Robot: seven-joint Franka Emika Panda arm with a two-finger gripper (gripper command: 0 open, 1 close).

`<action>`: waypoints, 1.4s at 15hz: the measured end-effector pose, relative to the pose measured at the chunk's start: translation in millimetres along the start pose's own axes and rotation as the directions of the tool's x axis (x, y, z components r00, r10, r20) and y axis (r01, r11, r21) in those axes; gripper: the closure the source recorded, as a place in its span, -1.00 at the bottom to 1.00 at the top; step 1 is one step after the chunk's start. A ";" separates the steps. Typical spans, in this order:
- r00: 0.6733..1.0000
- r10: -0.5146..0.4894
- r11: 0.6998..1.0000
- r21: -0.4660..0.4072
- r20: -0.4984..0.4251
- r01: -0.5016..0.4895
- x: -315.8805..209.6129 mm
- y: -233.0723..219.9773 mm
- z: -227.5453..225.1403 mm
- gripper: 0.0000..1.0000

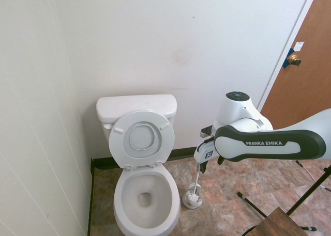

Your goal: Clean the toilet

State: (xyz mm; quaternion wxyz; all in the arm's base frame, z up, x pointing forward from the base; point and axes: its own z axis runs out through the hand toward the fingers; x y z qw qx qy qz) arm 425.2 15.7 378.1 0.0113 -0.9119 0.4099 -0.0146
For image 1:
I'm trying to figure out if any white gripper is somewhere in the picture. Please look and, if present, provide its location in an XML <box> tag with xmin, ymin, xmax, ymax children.
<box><xmin>193</xmin><ymin>137</ymin><xmax>226</xmax><ymax>175</ymax></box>

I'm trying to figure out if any white toilet brush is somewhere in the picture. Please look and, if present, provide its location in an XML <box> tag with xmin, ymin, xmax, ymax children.
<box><xmin>188</xmin><ymin>160</ymin><xmax>202</xmax><ymax>201</ymax></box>

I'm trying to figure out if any white toilet brush holder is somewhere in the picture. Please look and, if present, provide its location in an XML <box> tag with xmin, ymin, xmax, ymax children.
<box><xmin>182</xmin><ymin>183</ymin><xmax>203</xmax><ymax>210</ymax></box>

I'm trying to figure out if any white toilet bowl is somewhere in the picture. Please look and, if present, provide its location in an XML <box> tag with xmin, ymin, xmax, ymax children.
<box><xmin>113</xmin><ymin>165</ymin><xmax>181</xmax><ymax>236</ymax></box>

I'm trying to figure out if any white raised toilet seat lid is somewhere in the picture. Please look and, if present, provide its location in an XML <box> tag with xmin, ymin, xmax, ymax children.
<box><xmin>108</xmin><ymin>109</ymin><xmax>176</xmax><ymax>171</ymax></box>

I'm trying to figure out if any white toilet tank lid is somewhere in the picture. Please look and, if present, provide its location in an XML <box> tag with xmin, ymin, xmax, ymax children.
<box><xmin>96</xmin><ymin>94</ymin><xmax>178</xmax><ymax>123</ymax></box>

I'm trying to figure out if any white toilet tank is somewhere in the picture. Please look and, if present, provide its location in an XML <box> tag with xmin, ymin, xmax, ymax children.
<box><xmin>99</xmin><ymin>112</ymin><xmax>175</xmax><ymax>149</ymax></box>

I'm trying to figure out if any dark wooden table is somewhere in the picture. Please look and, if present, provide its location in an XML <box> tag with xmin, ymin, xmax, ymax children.
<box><xmin>250</xmin><ymin>207</ymin><xmax>309</xmax><ymax>236</ymax></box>

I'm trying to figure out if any brown wooden door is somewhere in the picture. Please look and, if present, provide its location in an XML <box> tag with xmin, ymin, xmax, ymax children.
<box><xmin>260</xmin><ymin>0</ymin><xmax>331</xmax><ymax>130</ymax></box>

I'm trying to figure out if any blue tape strip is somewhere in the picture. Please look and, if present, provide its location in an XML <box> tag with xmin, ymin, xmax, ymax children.
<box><xmin>282</xmin><ymin>47</ymin><xmax>297</xmax><ymax>69</ymax></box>

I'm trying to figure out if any brass door knob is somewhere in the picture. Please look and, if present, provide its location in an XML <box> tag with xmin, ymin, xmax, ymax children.
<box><xmin>288</xmin><ymin>53</ymin><xmax>302</xmax><ymax>67</ymax></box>

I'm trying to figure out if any black floor cable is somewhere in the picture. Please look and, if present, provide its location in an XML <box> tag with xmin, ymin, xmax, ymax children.
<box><xmin>241</xmin><ymin>224</ymin><xmax>262</xmax><ymax>236</ymax></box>

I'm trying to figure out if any thin white cable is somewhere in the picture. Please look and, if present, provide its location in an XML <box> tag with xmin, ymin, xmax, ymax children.
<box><xmin>296</xmin><ymin>160</ymin><xmax>331</xmax><ymax>193</ymax></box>

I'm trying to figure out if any black camera tripod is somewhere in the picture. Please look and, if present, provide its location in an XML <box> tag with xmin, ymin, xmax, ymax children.
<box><xmin>237</xmin><ymin>164</ymin><xmax>331</xmax><ymax>232</ymax></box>

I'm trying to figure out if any white door frame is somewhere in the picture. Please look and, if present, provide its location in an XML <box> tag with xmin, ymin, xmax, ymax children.
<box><xmin>254</xmin><ymin>0</ymin><xmax>322</xmax><ymax>115</ymax></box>

